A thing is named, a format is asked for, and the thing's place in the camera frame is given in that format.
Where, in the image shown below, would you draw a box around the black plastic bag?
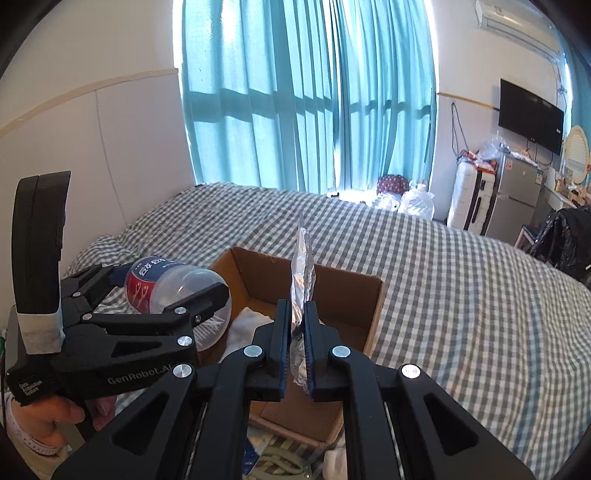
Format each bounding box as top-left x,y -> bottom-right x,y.
529,208 -> 591,282

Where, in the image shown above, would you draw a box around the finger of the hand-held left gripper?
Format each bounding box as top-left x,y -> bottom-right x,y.
60,262 -> 136,325
69,281 -> 232,366

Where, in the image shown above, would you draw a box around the clear plastic bottle red label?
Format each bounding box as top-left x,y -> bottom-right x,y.
124,255 -> 232,354

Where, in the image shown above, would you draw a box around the brown cardboard box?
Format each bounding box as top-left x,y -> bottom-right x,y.
198,247 -> 386,448

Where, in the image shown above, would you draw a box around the white desk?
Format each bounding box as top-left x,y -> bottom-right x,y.
542,185 -> 591,213

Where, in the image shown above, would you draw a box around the clear plastic bag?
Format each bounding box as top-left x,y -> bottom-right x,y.
475,131 -> 514,171

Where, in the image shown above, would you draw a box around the white cable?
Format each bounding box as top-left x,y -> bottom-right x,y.
256,443 -> 319,478

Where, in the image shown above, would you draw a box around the person's left forearm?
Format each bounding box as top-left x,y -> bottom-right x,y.
2,408 -> 62,457

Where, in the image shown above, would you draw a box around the oval wall mirror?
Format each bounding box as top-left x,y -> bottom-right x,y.
563,127 -> 591,185

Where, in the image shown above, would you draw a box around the dark floral bag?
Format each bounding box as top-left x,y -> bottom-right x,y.
376,174 -> 411,197

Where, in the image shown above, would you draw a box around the grey fridge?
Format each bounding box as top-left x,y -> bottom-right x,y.
485,154 -> 541,245

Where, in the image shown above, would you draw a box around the orange snack packets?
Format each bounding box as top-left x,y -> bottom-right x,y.
462,150 -> 497,169

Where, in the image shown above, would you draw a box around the person's left hand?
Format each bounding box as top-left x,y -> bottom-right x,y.
8,395 -> 114,446

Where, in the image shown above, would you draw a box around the white stool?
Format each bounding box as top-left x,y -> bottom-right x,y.
515,224 -> 539,250

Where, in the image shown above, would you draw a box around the silver foil packet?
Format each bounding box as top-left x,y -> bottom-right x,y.
288,219 -> 319,395

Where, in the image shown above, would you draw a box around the bed with grey checked sheet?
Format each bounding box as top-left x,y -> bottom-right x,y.
60,182 -> 591,480

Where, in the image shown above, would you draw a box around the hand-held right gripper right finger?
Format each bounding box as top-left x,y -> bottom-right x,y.
302,301 -> 537,480

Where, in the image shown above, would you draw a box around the black wall television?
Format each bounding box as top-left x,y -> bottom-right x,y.
499,78 -> 566,155

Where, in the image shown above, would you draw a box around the white plastic bag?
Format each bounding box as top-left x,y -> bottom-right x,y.
399,181 -> 435,220

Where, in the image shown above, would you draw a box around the black wall cable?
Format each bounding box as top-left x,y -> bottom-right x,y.
450,102 -> 468,160

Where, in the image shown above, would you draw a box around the white fabric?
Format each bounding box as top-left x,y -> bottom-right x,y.
323,445 -> 356,480

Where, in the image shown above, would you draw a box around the blue packet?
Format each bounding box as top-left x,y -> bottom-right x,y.
247,427 -> 262,469

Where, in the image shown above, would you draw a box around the teal curtain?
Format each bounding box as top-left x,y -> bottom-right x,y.
332,0 -> 437,195
179,0 -> 345,191

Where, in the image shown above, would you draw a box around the white cloth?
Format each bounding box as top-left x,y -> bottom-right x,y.
222,307 -> 282,365

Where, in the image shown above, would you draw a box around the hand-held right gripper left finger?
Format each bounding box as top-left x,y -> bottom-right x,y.
52,299 -> 293,480

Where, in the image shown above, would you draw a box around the white air conditioner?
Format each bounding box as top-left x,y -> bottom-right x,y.
475,0 -> 561,58

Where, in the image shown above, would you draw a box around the white suitcase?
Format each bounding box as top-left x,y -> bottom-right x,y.
448,159 -> 499,234

